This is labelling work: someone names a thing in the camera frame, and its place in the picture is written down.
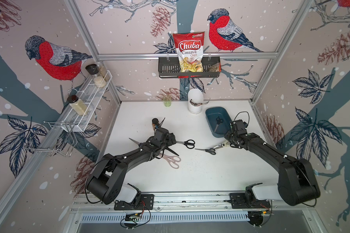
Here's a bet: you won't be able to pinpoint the red pepper spice jar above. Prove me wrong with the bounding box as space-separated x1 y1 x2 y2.
152 118 160 131

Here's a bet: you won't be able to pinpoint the teal plastic storage box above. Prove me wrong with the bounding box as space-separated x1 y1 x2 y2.
205 107 231 138

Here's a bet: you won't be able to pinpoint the pink kitchen scissors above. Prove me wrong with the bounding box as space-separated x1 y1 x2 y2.
162 155 181 169

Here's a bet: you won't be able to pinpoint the wire rack hooks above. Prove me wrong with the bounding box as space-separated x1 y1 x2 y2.
22 121 78 157

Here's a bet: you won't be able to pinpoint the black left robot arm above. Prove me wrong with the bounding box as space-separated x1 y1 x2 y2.
85 127 177 204

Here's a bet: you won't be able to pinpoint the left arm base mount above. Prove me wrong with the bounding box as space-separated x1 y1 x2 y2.
114 194 155 211

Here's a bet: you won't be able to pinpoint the circuit board with wires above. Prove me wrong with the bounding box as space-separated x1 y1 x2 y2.
120 213 152 229

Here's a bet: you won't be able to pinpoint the yellow spice jar on shelf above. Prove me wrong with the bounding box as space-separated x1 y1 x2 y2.
67 95 88 116

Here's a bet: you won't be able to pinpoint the glass jar behind on shelf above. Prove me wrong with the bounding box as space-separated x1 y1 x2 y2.
96 62 110 81

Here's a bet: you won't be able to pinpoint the black wall basket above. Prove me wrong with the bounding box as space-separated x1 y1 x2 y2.
158 57 221 78

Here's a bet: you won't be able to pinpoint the red Chuba chips bag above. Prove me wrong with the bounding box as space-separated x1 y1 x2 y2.
173 32 205 72

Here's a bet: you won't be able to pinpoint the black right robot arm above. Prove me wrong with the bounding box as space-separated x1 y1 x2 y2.
224 120 320 206

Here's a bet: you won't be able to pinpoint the white wire wall shelf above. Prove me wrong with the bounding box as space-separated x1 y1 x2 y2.
50 71 112 132

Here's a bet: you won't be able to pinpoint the white cylindrical utensil holder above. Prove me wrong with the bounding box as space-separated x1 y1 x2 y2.
188 88 204 114

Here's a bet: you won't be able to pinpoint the small black scissors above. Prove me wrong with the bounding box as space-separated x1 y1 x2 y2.
214 116 224 132

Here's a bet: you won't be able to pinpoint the green glass cup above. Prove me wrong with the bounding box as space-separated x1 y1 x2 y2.
162 95 172 107

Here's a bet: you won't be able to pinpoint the black-lid spice jar on shelf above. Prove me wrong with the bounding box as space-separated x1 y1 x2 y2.
85 64 107 88

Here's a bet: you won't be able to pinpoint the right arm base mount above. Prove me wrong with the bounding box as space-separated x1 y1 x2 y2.
228 192 271 209

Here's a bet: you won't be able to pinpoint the large black scissors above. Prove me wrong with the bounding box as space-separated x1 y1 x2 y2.
165 147 179 156

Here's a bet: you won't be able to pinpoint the dark blue handled scissors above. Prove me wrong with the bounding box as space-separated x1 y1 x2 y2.
129 138 143 147

